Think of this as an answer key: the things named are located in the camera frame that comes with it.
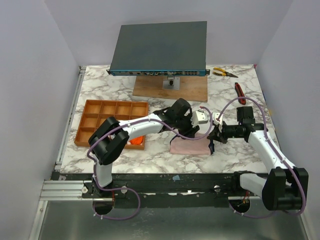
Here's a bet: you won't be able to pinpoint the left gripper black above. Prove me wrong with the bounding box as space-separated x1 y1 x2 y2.
173 113 200 140

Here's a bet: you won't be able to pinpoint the pink navy-trimmed underwear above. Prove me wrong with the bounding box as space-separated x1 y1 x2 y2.
170 136 215 156

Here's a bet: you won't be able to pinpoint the brown compartment tray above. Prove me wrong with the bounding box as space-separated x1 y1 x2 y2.
74 99 149 147

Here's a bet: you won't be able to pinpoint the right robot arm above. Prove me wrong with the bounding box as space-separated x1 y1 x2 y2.
207 106 309 211

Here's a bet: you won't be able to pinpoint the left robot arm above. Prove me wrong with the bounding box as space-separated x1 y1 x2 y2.
87 98 207 198

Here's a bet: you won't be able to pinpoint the wooden base board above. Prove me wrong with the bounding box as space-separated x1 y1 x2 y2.
132 76 208 103

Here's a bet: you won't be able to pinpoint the red black utility knife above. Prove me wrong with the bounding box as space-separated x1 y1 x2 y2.
234 82 247 105

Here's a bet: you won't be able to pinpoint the orange rolled cloth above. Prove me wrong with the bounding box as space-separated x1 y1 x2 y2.
129 136 144 146

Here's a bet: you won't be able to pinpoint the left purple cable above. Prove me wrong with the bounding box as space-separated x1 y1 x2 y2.
87 106 214 192

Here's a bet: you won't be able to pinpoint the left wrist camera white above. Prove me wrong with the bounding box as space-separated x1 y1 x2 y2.
190 109 209 127

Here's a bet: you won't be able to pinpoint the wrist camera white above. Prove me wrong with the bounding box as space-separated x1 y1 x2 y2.
212 112 223 131
190 109 209 127

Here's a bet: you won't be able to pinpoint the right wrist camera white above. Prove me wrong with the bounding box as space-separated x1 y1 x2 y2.
212 112 223 131

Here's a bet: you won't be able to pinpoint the grey metal stand bracket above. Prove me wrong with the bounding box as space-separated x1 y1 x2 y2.
162 76 180 91

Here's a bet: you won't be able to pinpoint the yellow handled pliers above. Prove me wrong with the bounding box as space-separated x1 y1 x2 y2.
212 67 238 78

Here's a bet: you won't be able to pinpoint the black mounting rail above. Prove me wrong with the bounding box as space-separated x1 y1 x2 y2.
81 172 261 210

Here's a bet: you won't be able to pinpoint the network switch grey blue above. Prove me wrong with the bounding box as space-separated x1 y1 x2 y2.
107 21 210 77

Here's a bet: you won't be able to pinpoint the aluminium frame rail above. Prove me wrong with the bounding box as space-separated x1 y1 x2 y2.
39 66 87 201

